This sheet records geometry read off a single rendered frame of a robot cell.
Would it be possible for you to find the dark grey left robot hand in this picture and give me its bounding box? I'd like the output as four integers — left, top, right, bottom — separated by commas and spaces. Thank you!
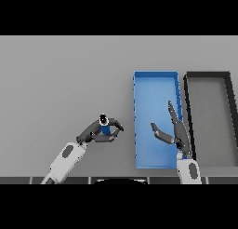
75, 117, 125, 146

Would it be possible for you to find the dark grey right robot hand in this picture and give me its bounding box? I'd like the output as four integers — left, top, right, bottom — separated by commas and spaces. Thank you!
150, 100, 192, 157

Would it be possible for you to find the blue pipe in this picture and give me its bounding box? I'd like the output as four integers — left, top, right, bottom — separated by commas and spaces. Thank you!
99, 113, 112, 136

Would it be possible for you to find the blue bin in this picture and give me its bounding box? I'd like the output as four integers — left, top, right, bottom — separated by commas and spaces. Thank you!
132, 70, 184, 170

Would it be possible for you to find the dark grey bin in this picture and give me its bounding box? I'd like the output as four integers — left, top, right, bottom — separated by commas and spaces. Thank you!
182, 71, 238, 168

